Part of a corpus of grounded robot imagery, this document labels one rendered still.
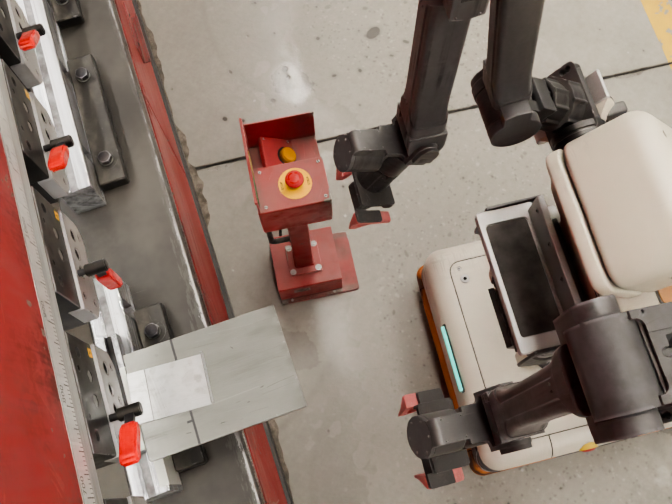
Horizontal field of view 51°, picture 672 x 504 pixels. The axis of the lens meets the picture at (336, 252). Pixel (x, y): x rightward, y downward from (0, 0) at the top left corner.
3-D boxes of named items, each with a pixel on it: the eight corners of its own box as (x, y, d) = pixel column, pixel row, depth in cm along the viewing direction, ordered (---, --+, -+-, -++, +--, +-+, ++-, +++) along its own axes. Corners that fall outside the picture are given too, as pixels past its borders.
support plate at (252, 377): (307, 406, 115) (307, 406, 115) (151, 462, 113) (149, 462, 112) (273, 305, 121) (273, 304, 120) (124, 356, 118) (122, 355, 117)
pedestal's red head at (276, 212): (333, 219, 161) (331, 188, 144) (264, 233, 160) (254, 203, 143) (315, 142, 167) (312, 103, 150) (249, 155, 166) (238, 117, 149)
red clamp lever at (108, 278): (127, 287, 105) (106, 268, 96) (100, 296, 105) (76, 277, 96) (124, 276, 106) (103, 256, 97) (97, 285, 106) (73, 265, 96)
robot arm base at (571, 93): (604, 127, 106) (577, 60, 110) (573, 120, 101) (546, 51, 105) (559, 155, 113) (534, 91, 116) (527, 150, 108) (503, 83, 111)
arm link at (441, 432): (539, 445, 91) (518, 379, 93) (469, 463, 85) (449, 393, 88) (483, 458, 100) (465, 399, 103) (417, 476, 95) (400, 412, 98)
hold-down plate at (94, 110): (130, 183, 141) (126, 177, 138) (104, 191, 140) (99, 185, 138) (95, 60, 150) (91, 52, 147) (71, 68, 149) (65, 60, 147)
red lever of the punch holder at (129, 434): (139, 453, 82) (138, 397, 90) (104, 465, 81) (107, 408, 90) (145, 463, 83) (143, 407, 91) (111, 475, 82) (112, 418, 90)
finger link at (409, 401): (391, 449, 112) (423, 439, 104) (380, 404, 114) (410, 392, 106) (426, 441, 115) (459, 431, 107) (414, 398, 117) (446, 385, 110)
